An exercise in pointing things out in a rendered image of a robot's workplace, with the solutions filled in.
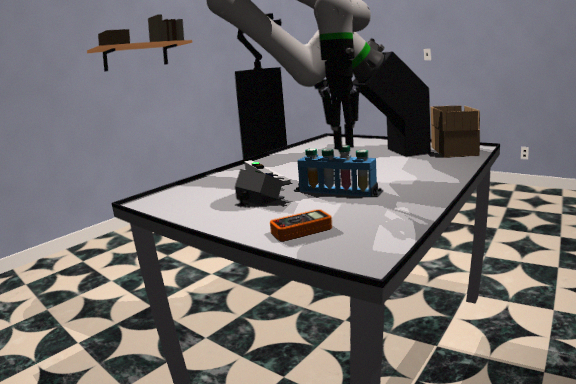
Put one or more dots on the white button panel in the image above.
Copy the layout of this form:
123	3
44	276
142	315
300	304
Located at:
257	188

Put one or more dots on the orange pocket multimeter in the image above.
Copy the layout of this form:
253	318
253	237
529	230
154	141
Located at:
300	225

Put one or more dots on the blue test tube rack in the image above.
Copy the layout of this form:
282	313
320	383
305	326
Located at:
336	163

